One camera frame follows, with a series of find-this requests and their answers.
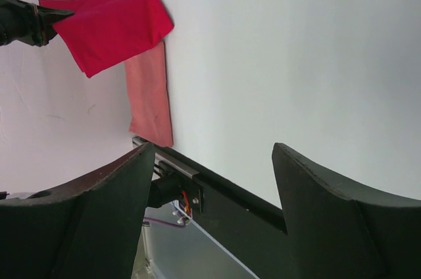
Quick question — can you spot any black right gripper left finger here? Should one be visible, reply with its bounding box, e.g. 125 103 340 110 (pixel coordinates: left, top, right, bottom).
1 143 155 278

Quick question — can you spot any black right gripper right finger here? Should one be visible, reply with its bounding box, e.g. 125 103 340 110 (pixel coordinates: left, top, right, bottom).
272 143 420 278

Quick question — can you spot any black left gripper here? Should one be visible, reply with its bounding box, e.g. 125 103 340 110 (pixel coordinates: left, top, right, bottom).
1 0 75 47

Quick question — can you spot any crimson red t-shirt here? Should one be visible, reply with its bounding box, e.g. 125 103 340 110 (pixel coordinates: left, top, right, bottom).
39 0 174 78

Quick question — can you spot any folded salmon pink t-shirt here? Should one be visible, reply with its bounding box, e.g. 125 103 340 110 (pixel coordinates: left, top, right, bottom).
124 42 174 147

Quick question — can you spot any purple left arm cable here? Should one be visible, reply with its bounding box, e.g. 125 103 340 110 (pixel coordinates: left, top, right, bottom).
141 201 195 227

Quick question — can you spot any aluminium front frame rail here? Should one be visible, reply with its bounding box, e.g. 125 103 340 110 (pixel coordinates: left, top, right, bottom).
132 136 199 182

